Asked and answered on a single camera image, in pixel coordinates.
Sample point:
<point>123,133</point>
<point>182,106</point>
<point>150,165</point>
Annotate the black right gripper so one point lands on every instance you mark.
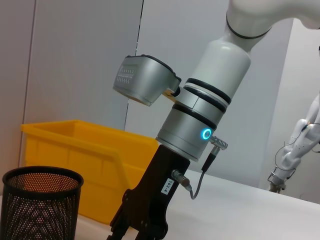
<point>155,190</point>

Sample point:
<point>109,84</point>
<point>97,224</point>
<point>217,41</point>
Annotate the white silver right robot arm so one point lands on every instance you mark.
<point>220,75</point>

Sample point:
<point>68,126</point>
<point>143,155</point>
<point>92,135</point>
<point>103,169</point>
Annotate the black mesh pen holder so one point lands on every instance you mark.
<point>40,207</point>

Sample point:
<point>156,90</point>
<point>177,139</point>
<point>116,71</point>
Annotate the yellow plastic bin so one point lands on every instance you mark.
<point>75,150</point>

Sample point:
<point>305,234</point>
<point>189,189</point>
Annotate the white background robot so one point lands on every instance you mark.
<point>292,152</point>

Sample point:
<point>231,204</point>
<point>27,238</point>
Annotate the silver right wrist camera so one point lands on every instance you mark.
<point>145,80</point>

